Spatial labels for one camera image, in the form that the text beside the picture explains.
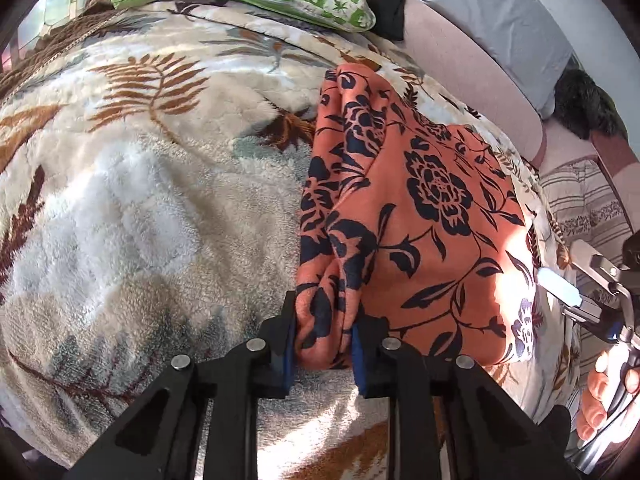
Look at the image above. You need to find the brown patterned cloth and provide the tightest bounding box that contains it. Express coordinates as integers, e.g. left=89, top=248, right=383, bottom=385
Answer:
left=0, top=7, right=118, bottom=106

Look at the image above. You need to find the person's right hand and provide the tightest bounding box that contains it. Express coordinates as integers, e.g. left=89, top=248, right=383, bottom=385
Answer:
left=575, top=350, right=640, bottom=443

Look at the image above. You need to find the pink sofa cushion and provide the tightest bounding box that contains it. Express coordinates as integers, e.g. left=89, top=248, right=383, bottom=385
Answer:
left=590, top=130, right=640, bottom=233

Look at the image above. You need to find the grey pillow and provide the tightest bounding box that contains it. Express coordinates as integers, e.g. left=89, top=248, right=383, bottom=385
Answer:
left=407, top=0, right=575, bottom=120

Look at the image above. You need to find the black cloth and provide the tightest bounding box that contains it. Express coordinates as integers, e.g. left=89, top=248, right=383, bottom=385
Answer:
left=350, top=0, right=407, bottom=42

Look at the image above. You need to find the dark furry cushion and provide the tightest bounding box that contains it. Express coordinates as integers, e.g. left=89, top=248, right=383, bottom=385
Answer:
left=554, top=69, right=628, bottom=142

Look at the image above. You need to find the orange floral cloth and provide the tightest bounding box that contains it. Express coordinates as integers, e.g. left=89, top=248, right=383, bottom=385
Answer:
left=294, top=62, right=538, bottom=371

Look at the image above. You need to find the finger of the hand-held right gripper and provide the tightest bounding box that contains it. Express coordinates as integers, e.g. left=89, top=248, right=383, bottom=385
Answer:
left=537, top=266, right=623, bottom=328
left=570, top=239, right=632, bottom=286

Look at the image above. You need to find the leaf print fleece blanket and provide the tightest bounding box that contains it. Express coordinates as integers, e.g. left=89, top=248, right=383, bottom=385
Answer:
left=0, top=0, right=586, bottom=480

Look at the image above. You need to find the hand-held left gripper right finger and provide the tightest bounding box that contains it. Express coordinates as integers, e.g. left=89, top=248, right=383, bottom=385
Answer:
left=350, top=316, right=573, bottom=480

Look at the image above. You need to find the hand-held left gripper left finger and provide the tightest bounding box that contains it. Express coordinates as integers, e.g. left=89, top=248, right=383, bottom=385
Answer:
left=62, top=291, right=298, bottom=480

